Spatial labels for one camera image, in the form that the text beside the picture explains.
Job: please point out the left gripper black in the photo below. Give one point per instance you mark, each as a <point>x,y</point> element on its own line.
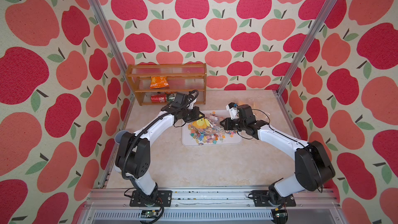
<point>196,111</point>

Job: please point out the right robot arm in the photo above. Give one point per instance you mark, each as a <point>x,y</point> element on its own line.
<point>313,168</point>

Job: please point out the poured candies pile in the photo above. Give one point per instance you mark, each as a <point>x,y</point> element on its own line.
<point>211,135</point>

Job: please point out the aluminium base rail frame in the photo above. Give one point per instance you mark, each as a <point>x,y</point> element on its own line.
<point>210,205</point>

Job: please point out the grey blue mug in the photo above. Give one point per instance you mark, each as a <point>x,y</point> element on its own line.
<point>119,135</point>

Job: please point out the red soda can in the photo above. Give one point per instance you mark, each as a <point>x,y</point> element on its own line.
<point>158,98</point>

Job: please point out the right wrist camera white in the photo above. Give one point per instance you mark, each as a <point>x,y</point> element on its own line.
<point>232,109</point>

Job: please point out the white plastic tray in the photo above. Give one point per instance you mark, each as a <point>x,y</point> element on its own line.
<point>211,137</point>

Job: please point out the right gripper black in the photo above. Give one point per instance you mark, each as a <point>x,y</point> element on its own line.
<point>228,125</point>

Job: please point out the left aluminium corner post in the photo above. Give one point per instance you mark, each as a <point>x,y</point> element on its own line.
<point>108,33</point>

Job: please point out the aluminium corner post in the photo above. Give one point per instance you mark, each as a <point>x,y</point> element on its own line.
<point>319,22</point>
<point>108,33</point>

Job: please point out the green soda can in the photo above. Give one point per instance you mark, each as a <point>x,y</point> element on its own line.
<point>171,97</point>

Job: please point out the right aluminium corner post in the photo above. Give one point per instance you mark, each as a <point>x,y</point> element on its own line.
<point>319,22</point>

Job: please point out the wooden shelf rack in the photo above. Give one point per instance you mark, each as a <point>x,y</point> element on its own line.
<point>181,78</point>

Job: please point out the orange snack bag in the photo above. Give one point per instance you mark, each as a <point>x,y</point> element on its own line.
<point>159,82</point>

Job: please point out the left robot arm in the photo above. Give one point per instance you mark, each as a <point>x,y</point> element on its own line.
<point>134,155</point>

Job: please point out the ziploc bag of yellow candies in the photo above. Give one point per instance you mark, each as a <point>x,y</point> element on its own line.
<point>209,124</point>

